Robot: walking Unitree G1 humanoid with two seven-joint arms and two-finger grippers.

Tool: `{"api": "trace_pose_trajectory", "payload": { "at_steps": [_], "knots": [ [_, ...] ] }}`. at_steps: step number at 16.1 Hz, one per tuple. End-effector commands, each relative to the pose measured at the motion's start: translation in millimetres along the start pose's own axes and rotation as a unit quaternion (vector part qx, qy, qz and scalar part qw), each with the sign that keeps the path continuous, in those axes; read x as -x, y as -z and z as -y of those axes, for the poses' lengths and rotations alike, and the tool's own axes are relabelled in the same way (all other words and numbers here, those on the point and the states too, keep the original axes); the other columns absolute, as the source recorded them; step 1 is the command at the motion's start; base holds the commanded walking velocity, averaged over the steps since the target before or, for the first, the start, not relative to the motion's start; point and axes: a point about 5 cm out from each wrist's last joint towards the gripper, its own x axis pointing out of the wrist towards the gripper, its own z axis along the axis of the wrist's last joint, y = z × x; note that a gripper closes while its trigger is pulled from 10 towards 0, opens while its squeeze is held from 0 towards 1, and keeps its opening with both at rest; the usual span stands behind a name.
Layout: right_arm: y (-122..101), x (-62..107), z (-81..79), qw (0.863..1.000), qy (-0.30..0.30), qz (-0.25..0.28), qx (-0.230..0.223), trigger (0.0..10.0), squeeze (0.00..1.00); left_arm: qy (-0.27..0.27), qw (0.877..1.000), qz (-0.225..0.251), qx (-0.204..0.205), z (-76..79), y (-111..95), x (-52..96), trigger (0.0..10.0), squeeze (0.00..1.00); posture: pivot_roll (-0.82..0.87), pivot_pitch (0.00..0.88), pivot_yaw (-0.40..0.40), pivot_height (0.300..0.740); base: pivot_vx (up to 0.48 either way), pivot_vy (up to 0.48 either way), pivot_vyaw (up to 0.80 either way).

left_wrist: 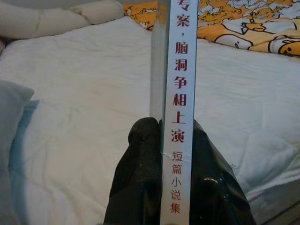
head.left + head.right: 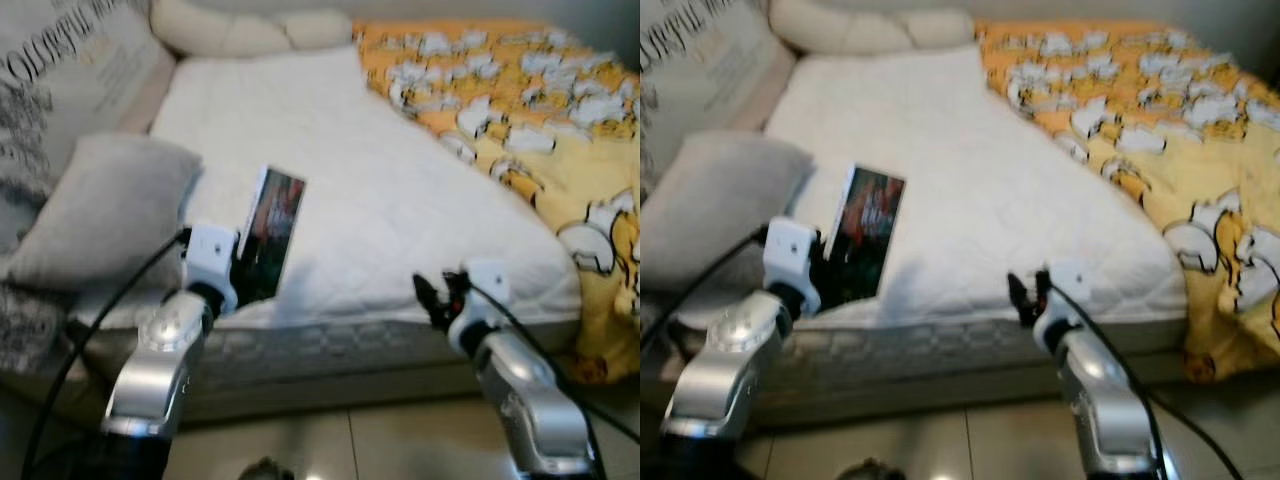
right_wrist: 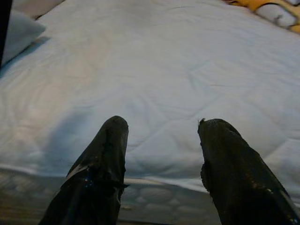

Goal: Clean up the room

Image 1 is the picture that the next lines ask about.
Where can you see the white quilted mattress pad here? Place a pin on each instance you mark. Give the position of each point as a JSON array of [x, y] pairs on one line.
[[93, 93]]

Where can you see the white book red chinese text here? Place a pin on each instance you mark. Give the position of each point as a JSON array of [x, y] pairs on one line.
[[180, 93]]

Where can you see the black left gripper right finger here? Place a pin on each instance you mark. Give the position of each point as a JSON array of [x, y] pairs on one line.
[[211, 192]]

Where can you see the beige rolled bolster cushion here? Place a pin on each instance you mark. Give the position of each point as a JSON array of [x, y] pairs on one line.
[[47, 18]]

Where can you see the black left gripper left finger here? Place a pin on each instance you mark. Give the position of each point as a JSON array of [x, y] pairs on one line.
[[138, 175]]

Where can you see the grey patterned mattress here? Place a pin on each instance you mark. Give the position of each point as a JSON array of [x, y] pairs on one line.
[[286, 215]]

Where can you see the grey pillow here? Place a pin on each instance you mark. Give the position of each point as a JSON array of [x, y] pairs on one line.
[[11, 129]]

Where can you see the orange cartoon print blanket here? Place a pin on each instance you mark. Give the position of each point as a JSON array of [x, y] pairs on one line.
[[246, 28]]

